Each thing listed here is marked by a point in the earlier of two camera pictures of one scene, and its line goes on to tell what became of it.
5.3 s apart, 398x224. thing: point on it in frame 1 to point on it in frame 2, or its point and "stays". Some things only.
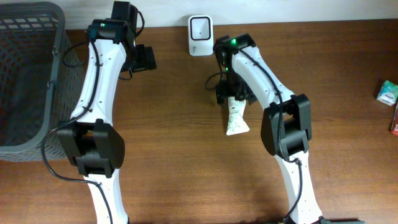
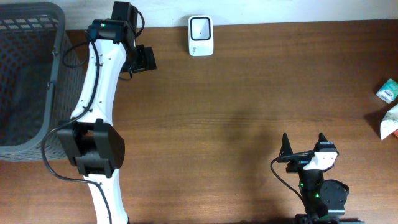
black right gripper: x=222 y=88 to x=285 y=154
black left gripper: x=145 y=57 stays
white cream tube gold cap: x=236 y=122 to x=389 y=122
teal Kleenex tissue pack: x=388 y=93 stays
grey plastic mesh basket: x=38 y=92 stays
